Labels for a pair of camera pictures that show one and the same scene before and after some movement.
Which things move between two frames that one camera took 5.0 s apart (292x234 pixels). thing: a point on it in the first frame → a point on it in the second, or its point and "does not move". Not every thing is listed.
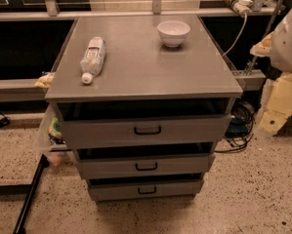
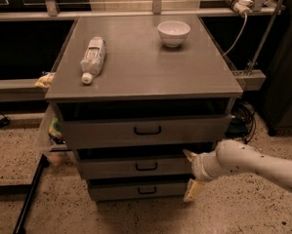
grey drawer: (145, 167) does not move
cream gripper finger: (285, 97) → (205, 167)
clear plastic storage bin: (52, 141) does not move
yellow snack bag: (45, 81) does not move
